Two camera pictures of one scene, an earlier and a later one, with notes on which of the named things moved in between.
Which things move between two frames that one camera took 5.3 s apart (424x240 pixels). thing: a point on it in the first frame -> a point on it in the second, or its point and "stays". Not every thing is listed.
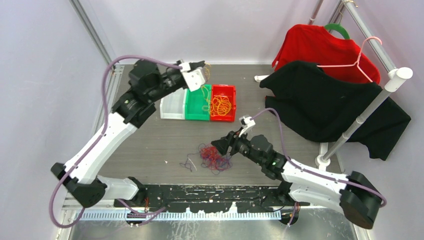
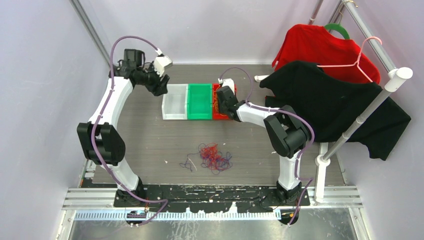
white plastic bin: x=173 y=106 stays
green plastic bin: x=197 y=103 stays
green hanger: x=339 y=28 stays
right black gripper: x=223 y=144 -> x=220 y=105
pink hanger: x=358 y=63 stays
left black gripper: x=195 y=65 -> x=159 y=87
